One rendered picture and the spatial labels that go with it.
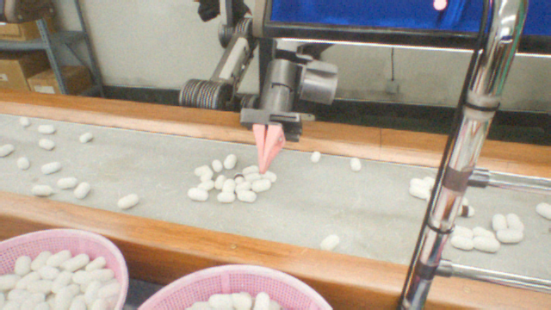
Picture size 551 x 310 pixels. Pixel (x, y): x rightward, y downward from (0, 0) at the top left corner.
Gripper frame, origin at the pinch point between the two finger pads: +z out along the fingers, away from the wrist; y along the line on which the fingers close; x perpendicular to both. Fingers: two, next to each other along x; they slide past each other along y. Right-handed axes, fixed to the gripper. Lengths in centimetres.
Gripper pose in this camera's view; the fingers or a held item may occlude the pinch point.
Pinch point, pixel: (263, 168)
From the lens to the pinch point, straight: 58.8
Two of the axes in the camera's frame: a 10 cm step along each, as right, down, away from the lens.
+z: -1.8, 9.4, -2.9
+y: 9.7, 1.3, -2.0
